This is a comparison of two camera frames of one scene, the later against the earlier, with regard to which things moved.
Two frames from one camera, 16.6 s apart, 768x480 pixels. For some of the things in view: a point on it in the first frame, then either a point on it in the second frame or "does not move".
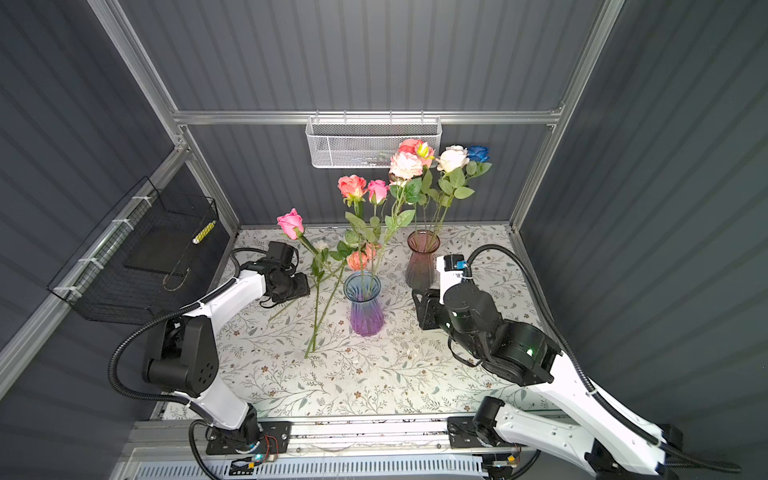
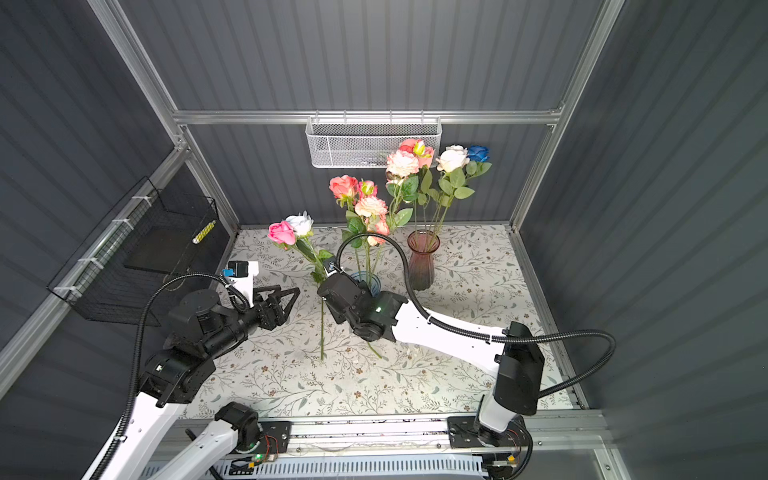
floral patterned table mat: [351, 347] does not move
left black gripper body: [294, 287] -> [264, 319]
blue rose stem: [479, 161] does not move
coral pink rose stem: [418, 147] does not move
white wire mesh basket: [366, 142] does not move
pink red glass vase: [420, 270] does not move
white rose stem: [450, 160] does not move
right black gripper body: [432, 312] -> [335, 315]
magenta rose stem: [293, 226] -> [283, 234]
